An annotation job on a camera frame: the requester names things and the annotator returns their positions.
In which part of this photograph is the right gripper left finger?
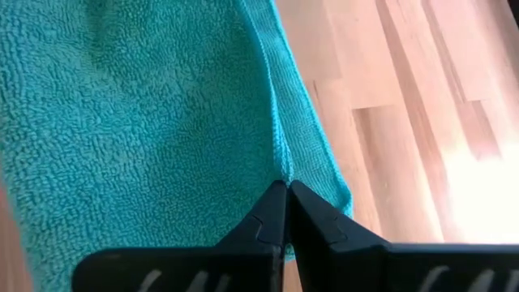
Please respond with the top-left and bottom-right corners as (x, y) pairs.
(71, 179), (288, 292)

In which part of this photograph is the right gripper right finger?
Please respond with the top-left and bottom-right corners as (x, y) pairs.
(287, 179), (519, 292)

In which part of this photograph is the teal microfiber towel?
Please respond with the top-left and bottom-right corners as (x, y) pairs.
(0, 0), (354, 292)

